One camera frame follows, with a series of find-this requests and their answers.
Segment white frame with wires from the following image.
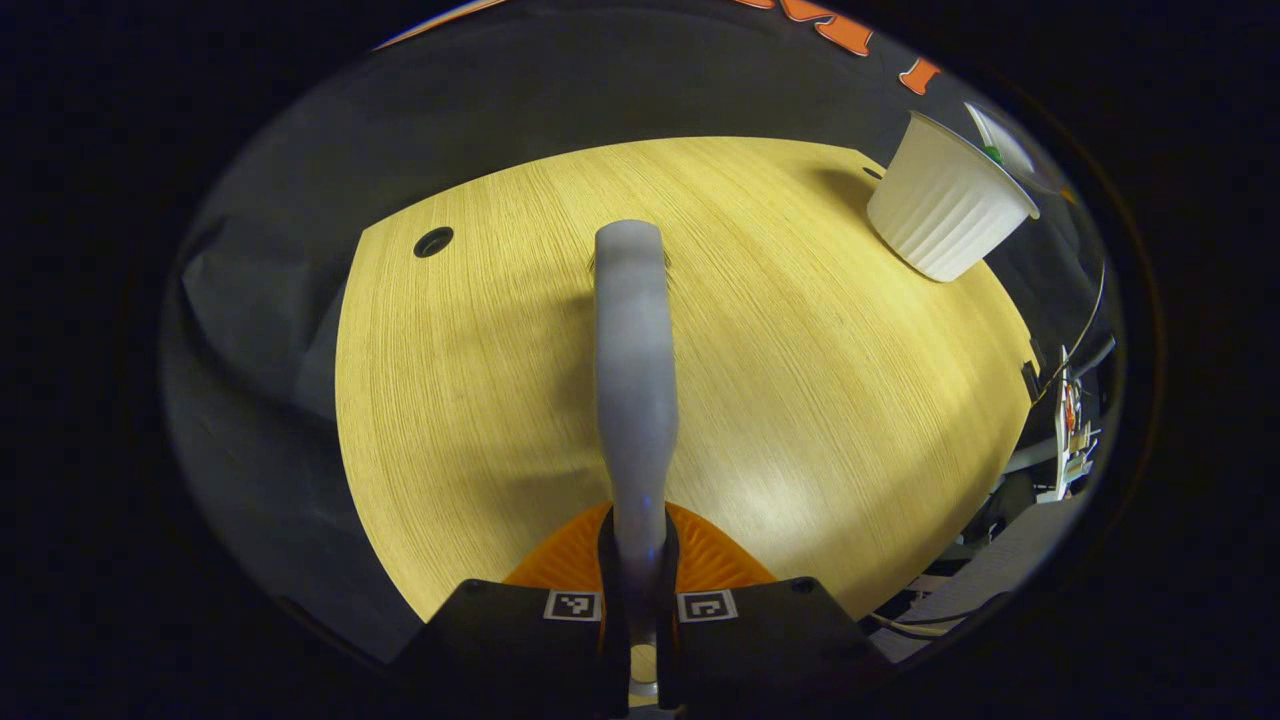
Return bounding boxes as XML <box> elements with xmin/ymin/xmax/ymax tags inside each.
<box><xmin>1038</xmin><ymin>345</ymin><xmax>1103</xmax><ymax>504</ymax></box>

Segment grey dustpan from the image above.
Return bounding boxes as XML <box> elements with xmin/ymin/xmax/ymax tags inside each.
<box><xmin>963</xmin><ymin>100</ymin><xmax>1066</xmax><ymax>196</ymax></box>

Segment white ribbed garbage bin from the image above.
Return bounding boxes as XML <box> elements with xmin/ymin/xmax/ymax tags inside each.
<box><xmin>866</xmin><ymin>110</ymin><xmax>1041</xmax><ymax>284</ymax></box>

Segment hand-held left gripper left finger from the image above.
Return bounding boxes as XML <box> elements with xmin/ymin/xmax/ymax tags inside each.
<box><xmin>395</xmin><ymin>503</ymin><xmax>615</xmax><ymax>720</ymax></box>

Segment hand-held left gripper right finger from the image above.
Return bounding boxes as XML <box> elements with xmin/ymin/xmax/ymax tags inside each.
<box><xmin>658</xmin><ymin>503</ymin><xmax>896</xmax><ymax>720</ymax></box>

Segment wooden desktop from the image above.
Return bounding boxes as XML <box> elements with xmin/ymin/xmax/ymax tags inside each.
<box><xmin>335</xmin><ymin>136</ymin><xmax>1036</xmax><ymax>623</ymax></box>

